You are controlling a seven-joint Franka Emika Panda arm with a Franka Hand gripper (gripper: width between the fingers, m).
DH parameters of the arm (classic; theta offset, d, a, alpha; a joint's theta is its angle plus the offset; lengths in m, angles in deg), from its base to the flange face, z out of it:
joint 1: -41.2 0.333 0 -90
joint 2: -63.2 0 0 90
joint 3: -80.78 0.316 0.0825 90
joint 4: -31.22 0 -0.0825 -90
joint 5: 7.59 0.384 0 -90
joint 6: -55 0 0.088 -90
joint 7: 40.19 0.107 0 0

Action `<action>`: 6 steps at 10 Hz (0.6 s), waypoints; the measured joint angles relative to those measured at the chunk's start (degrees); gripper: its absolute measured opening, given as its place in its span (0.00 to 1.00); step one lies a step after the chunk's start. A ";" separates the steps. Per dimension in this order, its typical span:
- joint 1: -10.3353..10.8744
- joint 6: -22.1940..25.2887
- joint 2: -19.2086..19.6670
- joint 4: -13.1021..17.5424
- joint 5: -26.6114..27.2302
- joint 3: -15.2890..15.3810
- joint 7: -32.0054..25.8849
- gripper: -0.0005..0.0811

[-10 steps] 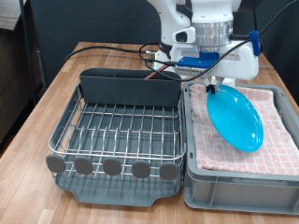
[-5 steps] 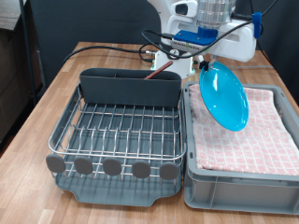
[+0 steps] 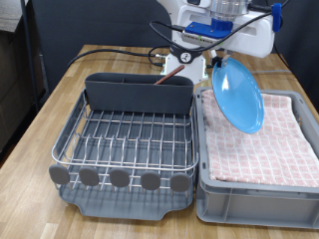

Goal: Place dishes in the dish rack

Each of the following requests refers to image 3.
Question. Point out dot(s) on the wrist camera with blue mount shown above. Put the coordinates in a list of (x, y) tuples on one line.
[(209, 29)]

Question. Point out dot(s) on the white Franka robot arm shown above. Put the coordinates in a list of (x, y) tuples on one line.
[(196, 71)]

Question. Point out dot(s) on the grey dish rack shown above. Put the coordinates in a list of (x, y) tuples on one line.
[(133, 207)]

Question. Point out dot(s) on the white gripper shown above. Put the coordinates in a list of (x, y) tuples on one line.
[(255, 36)]

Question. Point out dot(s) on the blue plastic plate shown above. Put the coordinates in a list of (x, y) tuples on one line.
[(237, 96)]

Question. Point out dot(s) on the pink checked towel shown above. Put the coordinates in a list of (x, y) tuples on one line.
[(259, 156)]

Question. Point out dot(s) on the dark metal pole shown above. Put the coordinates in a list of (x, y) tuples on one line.
[(28, 49)]

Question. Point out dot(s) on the dark wooden cabinet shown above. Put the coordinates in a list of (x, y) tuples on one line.
[(13, 83)]

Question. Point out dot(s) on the grey plastic crate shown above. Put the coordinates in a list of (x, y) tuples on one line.
[(265, 205)]

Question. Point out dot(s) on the reddish brown wooden spoon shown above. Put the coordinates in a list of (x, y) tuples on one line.
[(169, 74)]

